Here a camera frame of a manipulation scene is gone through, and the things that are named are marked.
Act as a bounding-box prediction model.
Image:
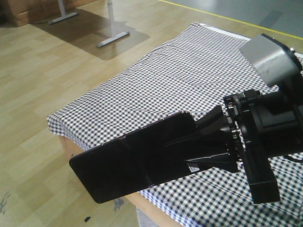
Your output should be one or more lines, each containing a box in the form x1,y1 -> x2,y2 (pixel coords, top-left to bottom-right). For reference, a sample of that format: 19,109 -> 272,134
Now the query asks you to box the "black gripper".
164,89 -> 303,204

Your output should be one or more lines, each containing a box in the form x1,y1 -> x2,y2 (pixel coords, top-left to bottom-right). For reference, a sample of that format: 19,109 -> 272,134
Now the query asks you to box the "black foldable smartphone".
69,111 -> 214,204

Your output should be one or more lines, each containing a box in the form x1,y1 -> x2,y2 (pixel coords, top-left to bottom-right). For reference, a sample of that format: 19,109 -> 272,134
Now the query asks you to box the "checkered bed sheet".
47,23 -> 303,227

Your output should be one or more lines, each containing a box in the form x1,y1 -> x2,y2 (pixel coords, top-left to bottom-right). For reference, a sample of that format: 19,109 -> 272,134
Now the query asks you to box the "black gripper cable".
285,153 -> 303,164

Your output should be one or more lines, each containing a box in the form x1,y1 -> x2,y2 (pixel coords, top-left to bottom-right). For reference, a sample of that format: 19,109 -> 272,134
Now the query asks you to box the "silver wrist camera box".
240,34 -> 303,87

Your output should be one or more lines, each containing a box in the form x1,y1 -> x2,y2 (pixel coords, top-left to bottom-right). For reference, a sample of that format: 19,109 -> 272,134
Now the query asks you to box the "white table leg frame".
48,0 -> 130,49

